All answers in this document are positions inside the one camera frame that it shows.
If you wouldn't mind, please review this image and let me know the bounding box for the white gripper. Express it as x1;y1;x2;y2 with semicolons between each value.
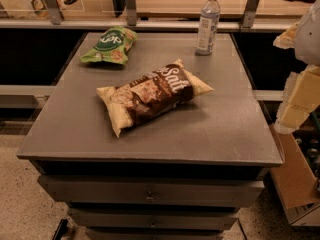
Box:
273;0;320;134

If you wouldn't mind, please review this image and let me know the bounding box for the clear blue plastic water bottle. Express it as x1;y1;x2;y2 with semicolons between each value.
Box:
196;0;220;56

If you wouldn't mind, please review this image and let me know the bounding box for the brown and cream snack bag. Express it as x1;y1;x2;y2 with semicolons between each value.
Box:
96;59;213;137

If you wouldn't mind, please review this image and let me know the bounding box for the green rice chip bag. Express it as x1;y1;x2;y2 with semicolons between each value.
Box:
80;26;137;65

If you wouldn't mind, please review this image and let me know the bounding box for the cardboard box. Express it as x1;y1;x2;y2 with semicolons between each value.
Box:
270;126;320;227

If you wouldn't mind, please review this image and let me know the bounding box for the wooden shelf board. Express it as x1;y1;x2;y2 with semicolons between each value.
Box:
136;0;311;18

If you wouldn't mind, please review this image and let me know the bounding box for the grey drawer cabinet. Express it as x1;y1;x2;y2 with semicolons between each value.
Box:
18;33;282;240

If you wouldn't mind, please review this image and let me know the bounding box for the metal railing post right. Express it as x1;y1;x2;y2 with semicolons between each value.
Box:
241;0;260;28

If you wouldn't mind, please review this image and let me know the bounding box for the metal railing post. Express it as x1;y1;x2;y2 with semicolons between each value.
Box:
45;0;63;25
125;0;137;26
241;0;260;28

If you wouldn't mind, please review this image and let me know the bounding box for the metal railing post middle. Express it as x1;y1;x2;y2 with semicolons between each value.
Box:
125;0;137;26

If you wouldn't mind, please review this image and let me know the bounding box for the metal railing post left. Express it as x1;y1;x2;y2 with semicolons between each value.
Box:
45;0;63;25

